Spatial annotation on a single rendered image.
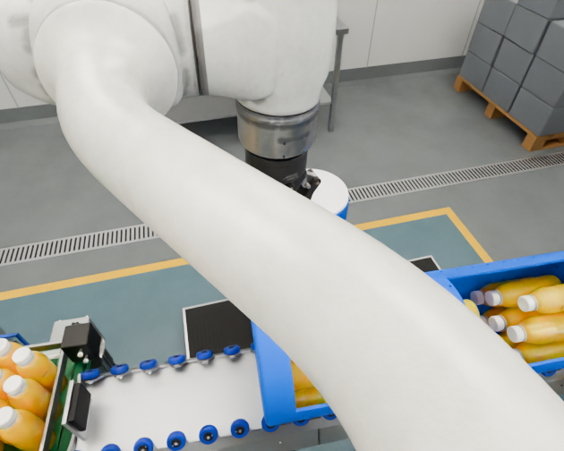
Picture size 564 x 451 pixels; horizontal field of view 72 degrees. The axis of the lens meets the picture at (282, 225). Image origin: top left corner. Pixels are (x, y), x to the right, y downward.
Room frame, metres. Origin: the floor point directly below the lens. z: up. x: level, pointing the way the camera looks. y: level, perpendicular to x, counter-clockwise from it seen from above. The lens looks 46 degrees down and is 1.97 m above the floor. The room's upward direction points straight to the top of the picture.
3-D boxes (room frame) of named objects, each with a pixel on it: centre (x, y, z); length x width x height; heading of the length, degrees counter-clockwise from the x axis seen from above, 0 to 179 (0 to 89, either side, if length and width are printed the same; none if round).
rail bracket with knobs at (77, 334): (0.52, 0.57, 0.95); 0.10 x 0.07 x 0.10; 10
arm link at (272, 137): (0.39, 0.01, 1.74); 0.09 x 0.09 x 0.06
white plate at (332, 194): (1.07, -0.10, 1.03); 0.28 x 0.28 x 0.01
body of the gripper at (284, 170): (0.39, 0.01, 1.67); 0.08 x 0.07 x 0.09; 116
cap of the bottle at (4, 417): (0.28, 0.60, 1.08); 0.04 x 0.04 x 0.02
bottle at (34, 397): (0.35, 0.61, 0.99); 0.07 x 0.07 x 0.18
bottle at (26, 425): (0.28, 0.60, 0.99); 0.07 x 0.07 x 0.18
